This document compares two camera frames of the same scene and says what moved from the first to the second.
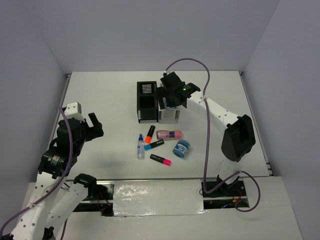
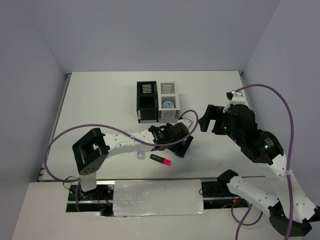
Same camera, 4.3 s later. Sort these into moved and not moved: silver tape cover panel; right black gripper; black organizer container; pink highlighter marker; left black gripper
Moved: left black gripper; right black gripper
Not moved: silver tape cover panel; black organizer container; pink highlighter marker
